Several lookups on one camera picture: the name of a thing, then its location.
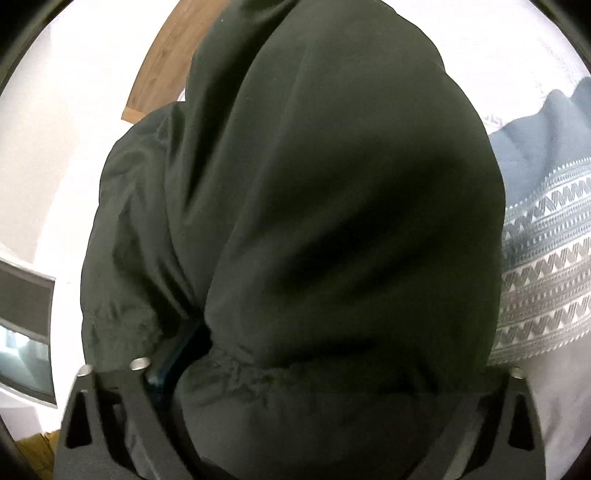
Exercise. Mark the grey patterned blanket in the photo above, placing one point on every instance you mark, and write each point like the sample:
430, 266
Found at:
545, 240

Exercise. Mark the dark green jacket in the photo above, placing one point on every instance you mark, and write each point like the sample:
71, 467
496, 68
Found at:
314, 207

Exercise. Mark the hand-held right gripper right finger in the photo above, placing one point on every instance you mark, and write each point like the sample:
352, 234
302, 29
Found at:
503, 415

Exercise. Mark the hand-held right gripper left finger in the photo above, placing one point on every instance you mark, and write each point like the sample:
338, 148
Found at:
159, 369

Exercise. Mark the white textured bedspread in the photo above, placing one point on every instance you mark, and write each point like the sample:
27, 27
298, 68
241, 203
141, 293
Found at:
508, 46

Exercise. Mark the grey bed sheet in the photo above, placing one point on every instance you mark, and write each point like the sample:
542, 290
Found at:
558, 397

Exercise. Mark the dark framed window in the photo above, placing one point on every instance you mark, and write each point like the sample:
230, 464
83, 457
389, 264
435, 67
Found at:
25, 323

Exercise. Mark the wooden headboard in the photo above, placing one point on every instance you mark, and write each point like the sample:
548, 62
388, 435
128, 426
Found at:
166, 60

